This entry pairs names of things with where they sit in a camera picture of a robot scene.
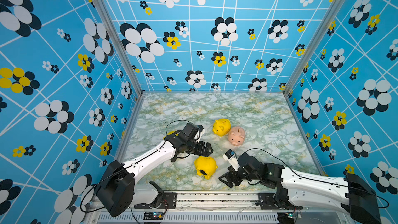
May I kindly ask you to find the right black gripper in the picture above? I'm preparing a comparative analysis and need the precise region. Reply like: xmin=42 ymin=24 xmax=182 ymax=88
xmin=217 ymin=164 xmax=260 ymax=188

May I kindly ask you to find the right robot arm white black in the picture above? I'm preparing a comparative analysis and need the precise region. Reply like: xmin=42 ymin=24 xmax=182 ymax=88
xmin=219 ymin=150 xmax=381 ymax=224

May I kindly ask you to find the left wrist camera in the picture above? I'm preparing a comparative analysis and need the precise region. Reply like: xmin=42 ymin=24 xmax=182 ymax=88
xmin=195 ymin=125 xmax=205 ymax=142

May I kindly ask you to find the aluminium front rail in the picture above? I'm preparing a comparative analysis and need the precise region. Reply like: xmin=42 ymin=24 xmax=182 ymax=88
xmin=82 ymin=190 xmax=355 ymax=224

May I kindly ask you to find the aluminium corner post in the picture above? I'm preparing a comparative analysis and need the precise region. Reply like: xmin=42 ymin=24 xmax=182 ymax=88
xmin=284 ymin=0 xmax=346 ymax=98
xmin=94 ymin=0 xmax=143 ymax=97

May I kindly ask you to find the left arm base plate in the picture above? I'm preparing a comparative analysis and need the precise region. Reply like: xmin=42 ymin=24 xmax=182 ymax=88
xmin=134 ymin=192 xmax=177 ymax=210

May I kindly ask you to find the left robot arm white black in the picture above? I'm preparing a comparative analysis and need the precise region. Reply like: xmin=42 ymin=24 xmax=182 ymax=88
xmin=94 ymin=122 xmax=213 ymax=217

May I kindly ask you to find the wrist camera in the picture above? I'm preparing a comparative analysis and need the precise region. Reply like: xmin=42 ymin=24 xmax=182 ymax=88
xmin=195 ymin=125 xmax=205 ymax=142
xmin=223 ymin=149 xmax=239 ymax=171

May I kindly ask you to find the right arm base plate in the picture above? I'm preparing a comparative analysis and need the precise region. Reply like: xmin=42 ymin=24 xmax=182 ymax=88
xmin=256 ymin=192 xmax=303 ymax=210

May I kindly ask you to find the yellow piggy bank back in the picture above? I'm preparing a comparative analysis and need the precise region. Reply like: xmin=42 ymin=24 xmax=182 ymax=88
xmin=212 ymin=118 xmax=231 ymax=137

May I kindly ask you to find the left aluminium corner post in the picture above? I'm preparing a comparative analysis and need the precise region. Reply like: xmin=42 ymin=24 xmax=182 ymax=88
xmin=94 ymin=0 xmax=143 ymax=97

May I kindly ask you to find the yellow piggy bank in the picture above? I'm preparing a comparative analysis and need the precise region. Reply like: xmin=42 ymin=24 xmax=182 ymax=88
xmin=164 ymin=130 xmax=181 ymax=140
xmin=194 ymin=156 xmax=218 ymax=179
xmin=212 ymin=118 xmax=231 ymax=137

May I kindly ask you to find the right aluminium corner post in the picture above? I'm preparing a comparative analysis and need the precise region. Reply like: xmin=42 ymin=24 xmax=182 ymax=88
xmin=284 ymin=0 xmax=346 ymax=98

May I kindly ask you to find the yellow piggy bank front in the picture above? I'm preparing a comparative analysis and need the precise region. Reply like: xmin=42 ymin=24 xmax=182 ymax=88
xmin=164 ymin=130 xmax=181 ymax=140

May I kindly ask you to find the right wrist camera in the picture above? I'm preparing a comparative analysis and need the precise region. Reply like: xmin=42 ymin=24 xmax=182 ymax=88
xmin=223 ymin=149 xmax=239 ymax=171

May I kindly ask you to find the pink piggy bank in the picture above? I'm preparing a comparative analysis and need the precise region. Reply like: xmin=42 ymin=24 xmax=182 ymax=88
xmin=228 ymin=126 xmax=246 ymax=146

